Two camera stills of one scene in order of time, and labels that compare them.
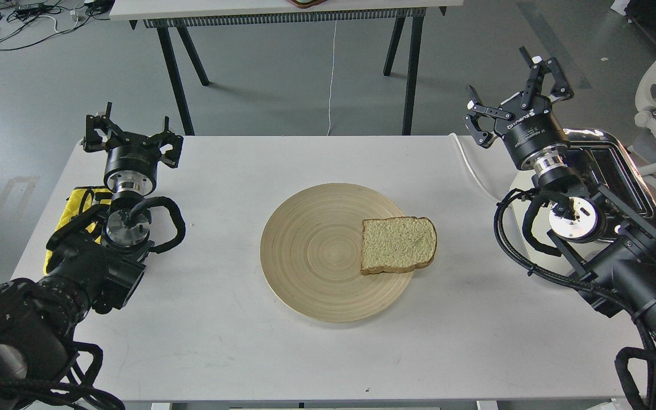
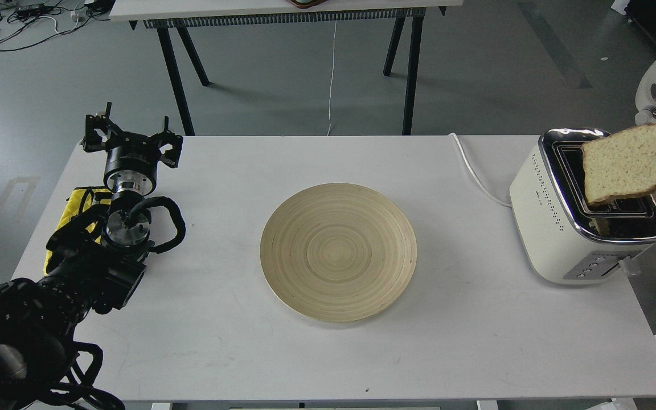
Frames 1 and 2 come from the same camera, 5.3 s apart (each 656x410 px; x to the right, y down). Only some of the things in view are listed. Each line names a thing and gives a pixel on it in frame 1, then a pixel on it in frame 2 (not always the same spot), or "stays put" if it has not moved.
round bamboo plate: [310, 254] stays put
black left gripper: [131, 163] stays put
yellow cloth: [80, 199] stays put
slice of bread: [397, 244] to [631, 161]
